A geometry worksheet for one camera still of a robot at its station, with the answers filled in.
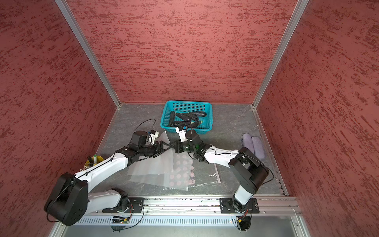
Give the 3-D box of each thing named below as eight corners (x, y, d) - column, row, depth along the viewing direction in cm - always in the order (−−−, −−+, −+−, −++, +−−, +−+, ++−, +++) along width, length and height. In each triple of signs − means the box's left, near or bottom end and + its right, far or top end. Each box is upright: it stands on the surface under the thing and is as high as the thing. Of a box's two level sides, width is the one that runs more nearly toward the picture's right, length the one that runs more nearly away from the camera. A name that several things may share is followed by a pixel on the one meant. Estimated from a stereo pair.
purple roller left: (244, 152, 96) (245, 150, 93) (240, 135, 105) (241, 133, 102) (254, 152, 96) (255, 150, 93) (249, 135, 105) (250, 133, 102)
